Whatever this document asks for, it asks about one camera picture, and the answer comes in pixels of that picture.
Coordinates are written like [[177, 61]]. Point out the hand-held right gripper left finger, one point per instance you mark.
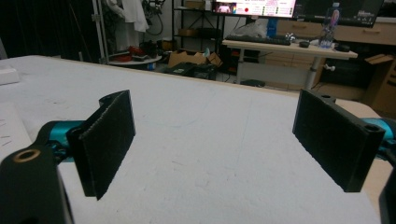
[[106, 143]]

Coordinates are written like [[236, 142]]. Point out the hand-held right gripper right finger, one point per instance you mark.
[[336, 137]]

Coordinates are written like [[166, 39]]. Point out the large cardboard box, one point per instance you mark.
[[380, 84]]

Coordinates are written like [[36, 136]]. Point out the round white platform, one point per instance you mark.
[[135, 60]]

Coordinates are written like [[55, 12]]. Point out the white table cloth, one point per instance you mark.
[[199, 130]]

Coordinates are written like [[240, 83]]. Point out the white flat sheet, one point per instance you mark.
[[11, 130]]

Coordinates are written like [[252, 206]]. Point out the black computer mouse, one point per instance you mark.
[[304, 44]]

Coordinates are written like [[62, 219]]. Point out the light wooden desk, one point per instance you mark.
[[289, 49]]

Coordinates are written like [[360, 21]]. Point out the wooden drawer cabinet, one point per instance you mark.
[[342, 31]]

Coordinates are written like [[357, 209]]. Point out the clear plastic bottle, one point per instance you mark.
[[329, 27]]

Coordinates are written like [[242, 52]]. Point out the metal stand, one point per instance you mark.
[[100, 31]]

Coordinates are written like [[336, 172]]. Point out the white foam block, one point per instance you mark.
[[8, 75]]

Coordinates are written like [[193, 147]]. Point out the open cardboard box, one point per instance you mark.
[[193, 58]]

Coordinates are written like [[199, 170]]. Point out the black keyboard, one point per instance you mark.
[[257, 39]]

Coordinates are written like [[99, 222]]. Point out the dark curtain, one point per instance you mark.
[[46, 28]]

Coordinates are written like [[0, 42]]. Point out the white lab coat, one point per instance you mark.
[[134, 15]]

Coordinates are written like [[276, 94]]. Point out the white plastic bag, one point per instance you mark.
[[251, 30]]

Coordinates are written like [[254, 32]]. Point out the black metal shelf rack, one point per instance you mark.
[[196, 25]]

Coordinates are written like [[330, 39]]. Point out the computer monitor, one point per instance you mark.
[[253, 7]]

